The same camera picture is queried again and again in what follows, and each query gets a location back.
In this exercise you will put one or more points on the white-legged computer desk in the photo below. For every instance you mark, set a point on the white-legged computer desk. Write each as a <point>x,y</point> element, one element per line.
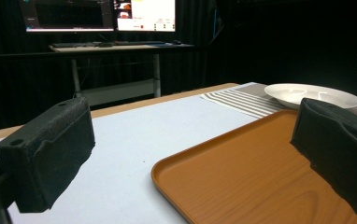
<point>117,62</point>

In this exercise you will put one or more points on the black curtain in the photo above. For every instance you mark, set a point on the black curtain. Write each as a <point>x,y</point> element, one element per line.
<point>260,40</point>

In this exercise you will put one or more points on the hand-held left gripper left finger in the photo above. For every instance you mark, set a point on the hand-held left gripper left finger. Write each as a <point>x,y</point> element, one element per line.
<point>42,155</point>

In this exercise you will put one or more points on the dark computer monitor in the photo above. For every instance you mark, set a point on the dark computer monitor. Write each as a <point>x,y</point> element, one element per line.
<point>67,15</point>

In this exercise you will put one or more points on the white table mat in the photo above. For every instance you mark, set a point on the white table mat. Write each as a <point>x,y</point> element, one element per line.
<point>130,149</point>

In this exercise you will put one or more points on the bright computer monitor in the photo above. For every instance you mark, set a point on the bright computer monitor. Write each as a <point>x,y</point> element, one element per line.
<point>145,15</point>

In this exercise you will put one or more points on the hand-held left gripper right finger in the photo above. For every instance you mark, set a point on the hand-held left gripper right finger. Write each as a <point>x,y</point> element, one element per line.
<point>338,149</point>

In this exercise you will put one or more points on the black keyboard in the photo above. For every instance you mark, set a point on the black keyboard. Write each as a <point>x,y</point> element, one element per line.
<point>74,44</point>

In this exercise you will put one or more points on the striped grey placemat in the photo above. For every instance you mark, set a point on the striped grey placemat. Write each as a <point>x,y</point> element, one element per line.
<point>245,99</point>

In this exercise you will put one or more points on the black computer mouse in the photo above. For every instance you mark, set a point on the black computer mouse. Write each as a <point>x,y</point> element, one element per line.
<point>176,42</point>

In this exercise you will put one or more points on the brown wooden tray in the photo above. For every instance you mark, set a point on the brown wooden tray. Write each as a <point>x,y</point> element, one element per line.
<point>245,174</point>

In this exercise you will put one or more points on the white divided plate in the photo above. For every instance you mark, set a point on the white divided plate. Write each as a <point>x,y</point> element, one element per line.
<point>307,93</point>

